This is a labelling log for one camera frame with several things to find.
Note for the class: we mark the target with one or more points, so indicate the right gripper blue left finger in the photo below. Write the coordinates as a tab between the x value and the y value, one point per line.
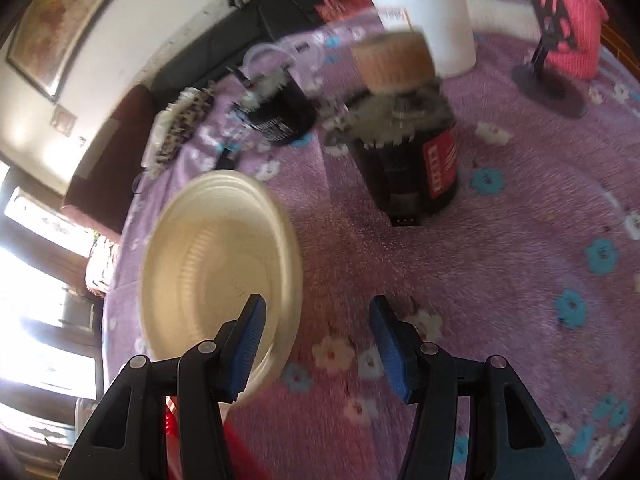
125	436

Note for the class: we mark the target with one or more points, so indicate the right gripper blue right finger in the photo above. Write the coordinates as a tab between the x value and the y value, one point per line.
509	438

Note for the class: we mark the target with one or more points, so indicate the large red scalloped plate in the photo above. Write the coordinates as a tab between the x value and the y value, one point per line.
207	448

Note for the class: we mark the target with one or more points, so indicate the purple floral tablecloth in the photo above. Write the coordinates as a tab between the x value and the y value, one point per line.
536	259

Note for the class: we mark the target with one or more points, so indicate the dark jar with cork lid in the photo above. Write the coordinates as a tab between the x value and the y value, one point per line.
400	129

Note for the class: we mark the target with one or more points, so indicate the leopard print cloth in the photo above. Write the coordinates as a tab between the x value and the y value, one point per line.
174	126

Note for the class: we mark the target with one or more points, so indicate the black phone stand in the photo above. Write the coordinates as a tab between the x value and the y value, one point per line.
545	86

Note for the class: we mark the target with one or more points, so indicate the black mug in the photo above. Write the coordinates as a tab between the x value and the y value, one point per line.
272	102

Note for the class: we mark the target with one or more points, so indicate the pink thermos with knit sleeve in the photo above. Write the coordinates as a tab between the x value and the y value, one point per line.
586	18

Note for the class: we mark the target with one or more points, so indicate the framed horse painting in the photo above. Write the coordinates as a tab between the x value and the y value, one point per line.
46	38

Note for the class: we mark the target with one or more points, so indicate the white tissue pack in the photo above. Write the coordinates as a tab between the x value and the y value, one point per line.
513	18

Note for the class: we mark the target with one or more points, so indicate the white plastic jar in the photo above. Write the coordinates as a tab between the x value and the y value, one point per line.
445	25

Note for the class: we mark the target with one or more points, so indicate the black sofa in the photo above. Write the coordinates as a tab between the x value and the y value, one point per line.
223	39

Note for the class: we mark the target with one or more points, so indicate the red plastic bag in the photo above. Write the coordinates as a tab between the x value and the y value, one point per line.
341	10

